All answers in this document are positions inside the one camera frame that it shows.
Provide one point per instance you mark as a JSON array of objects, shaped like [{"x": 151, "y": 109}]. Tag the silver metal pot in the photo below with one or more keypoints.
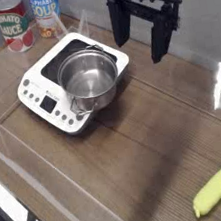
[{"x": 89, "y": 78}]

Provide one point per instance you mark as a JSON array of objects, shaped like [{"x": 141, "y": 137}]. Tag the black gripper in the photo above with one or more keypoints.
[{"x": 163, "y": 14}]

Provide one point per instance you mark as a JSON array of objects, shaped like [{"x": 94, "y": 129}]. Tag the clear acrylic barrier panel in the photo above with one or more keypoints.
[{"x": 47, "y": 193}]

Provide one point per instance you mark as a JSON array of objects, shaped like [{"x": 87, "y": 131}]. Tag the tomato sauce can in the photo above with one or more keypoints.
[{"x": 15, "y": 26}]

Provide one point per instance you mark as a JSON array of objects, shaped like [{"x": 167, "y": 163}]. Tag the white and black stove top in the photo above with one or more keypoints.
[{"x": 40, "y": 91}]

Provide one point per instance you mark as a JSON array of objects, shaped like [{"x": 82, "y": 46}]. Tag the yellow handled metal spoon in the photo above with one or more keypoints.
[{"x": 208, "y": 197}]

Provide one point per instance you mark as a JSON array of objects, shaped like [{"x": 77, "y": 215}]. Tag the alphabet soup can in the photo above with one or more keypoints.
[{"x": 45, "y": 12}]

